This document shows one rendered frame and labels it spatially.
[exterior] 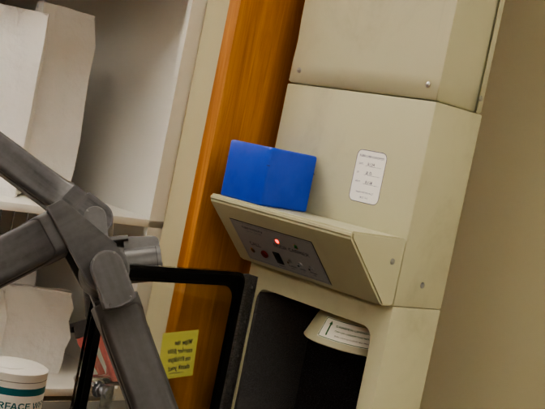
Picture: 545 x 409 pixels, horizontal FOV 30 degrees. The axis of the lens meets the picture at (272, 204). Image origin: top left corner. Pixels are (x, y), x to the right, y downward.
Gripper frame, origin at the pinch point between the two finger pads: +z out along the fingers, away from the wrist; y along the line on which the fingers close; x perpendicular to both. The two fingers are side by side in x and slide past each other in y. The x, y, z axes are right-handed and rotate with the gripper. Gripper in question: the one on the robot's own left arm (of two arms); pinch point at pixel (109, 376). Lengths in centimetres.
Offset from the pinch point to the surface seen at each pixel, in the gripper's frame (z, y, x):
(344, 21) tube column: -49, -39, -22
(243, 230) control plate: -19.5, -19.1, -14.0
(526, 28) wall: -54, -49, -65
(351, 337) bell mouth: -0.5, -29.6, -23.6
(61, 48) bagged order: -93, 69, -50
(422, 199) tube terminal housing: -17, -48, -21
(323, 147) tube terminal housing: -30.5, -31.5, -21.5
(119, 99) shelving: -86, 76, -74
